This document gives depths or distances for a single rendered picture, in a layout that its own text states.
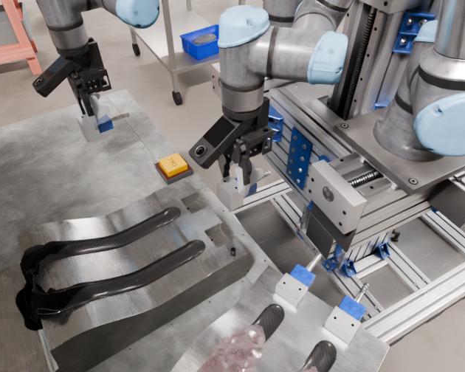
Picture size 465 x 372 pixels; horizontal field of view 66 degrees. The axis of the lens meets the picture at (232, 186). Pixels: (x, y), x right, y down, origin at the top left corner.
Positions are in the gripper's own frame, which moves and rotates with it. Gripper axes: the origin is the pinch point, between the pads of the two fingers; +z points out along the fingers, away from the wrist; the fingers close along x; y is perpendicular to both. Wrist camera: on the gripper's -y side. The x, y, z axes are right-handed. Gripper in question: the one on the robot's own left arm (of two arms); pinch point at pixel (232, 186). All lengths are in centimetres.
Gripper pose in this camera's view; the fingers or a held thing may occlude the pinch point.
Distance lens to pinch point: 76.9
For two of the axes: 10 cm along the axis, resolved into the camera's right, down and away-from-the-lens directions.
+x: -5.9, -5.8, 5.6
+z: 0.0, 7.0, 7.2
